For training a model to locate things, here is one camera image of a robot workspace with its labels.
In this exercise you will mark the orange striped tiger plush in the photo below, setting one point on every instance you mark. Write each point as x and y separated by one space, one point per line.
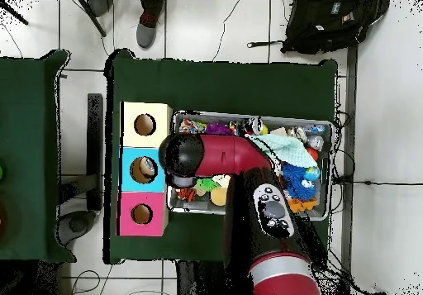
186 195

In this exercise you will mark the clear plastic packet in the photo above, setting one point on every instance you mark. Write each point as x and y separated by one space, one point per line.
151 165

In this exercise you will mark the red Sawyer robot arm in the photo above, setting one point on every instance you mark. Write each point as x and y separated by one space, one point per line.
224 154

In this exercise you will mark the wooden box with three holes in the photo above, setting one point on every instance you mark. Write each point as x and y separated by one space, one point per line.
145 136

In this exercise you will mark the clear mesh bin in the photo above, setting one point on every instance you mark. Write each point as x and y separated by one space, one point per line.
325 162

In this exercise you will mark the purple spiky rubber ball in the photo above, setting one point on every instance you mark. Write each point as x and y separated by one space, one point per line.
216 129

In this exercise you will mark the cream cloth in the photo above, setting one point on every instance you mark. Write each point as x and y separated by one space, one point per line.
222 180

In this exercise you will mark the crushed black can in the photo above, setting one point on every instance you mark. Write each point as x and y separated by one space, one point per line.
252 124

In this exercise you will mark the dark green table cloth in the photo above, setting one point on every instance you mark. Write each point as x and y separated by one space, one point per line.
26 143
231 86

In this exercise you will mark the mint green cloth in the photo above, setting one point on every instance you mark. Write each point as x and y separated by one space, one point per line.
290 153

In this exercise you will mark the blue fuzzy toy with eyes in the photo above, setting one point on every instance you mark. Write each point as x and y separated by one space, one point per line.
297 186

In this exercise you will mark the orange plastic tray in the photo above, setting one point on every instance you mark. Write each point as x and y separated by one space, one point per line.
302 205

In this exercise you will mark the black standing panel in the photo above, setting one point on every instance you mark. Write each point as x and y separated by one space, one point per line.
95 151

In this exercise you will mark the person's foot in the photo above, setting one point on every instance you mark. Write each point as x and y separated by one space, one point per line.
147 30
100 7

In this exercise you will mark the grey stand foot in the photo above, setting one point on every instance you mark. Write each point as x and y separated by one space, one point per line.
77 224

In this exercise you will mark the black backpack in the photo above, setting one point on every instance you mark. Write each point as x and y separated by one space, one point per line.
330 27

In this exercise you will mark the black tripod leg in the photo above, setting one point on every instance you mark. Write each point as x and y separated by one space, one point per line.
94 20
15 14

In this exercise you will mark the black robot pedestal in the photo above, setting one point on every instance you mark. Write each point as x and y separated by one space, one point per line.
198 280

